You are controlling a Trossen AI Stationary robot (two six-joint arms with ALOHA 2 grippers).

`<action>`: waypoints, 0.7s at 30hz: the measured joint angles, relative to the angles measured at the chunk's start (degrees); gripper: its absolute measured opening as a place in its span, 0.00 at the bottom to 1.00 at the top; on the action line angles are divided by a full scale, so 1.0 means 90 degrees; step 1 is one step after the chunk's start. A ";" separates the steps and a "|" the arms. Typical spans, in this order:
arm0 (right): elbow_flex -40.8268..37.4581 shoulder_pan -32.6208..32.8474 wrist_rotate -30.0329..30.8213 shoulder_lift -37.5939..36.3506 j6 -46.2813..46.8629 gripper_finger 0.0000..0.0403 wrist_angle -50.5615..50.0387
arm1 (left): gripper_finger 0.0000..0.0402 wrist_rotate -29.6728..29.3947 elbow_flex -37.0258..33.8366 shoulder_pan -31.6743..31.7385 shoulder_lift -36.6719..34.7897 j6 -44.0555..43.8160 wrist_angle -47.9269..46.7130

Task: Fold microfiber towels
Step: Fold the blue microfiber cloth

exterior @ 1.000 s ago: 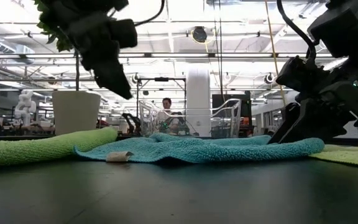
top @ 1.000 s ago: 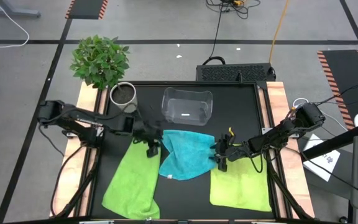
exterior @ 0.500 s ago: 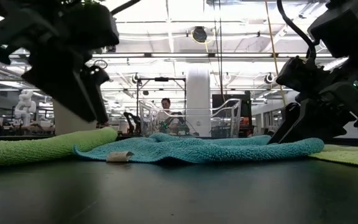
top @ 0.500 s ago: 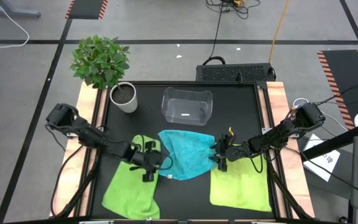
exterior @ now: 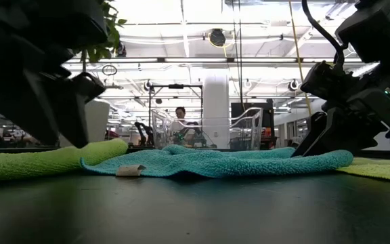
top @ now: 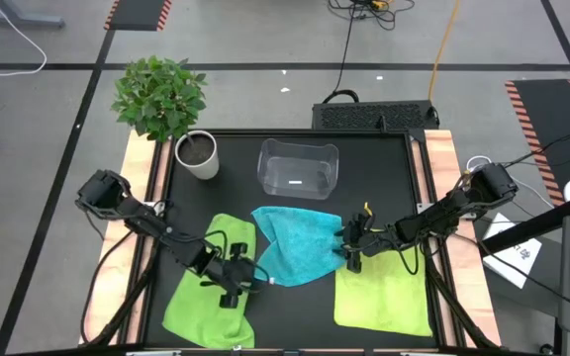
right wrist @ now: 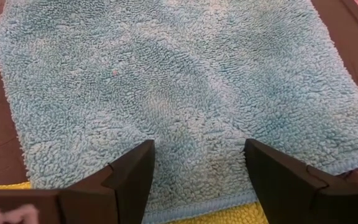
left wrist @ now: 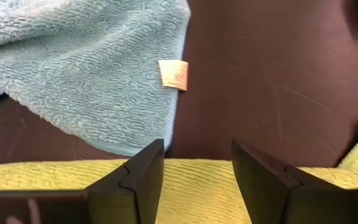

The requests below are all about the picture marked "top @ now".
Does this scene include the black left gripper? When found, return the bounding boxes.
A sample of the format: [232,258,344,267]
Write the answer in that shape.
[198,242,272,309]

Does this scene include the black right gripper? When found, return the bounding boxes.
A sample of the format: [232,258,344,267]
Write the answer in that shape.
[332,213,393,274]

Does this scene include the teal microfiber towel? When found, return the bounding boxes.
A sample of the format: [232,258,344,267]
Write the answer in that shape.
[250,205,346,289]

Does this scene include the yellow-green microfiber towel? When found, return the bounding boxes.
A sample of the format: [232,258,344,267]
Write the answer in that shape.
[332,243,434,339]

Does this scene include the green microfiber towel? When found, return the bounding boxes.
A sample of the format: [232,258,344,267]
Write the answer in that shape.
[161,213,258,350]

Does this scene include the clear plastic bin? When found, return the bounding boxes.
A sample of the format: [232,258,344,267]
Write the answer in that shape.
[256,137,340,202]

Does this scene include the wooden table side board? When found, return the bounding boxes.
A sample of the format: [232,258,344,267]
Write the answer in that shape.
[410,129,503,347]
[78,129,173,346]

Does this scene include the white plant pot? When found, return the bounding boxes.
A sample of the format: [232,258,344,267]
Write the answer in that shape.
[173,129,221,181]

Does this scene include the white paper sheet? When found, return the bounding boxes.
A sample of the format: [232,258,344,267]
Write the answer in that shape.
[481,212,544,290]

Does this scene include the black diagonal bar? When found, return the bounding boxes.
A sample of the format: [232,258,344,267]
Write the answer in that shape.
[477,195,570,256]

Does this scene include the green leafy plant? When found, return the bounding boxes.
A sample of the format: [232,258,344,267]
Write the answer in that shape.
[110,54,209,144]

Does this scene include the hazard-striped black floor mat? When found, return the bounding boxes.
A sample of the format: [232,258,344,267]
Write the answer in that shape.
[504,78,570,209]
[103,0,173,33]

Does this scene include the grey desk foot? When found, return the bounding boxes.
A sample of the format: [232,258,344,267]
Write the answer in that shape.
[0,0,66,30]

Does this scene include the white coiled cable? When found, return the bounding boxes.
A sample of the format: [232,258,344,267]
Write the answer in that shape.
[464,154,556,210]

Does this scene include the black hanging cable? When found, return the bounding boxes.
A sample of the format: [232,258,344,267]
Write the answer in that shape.
[321,14,361,106]

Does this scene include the yellow hanging cable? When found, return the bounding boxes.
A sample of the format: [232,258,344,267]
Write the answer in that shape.
[427,0,463,103]

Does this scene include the tangled black floor cables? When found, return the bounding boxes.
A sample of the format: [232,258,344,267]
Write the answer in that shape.
[328,0,417,33]

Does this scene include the white floor cable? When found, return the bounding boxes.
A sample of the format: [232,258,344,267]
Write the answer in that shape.
[0,0,48,78]

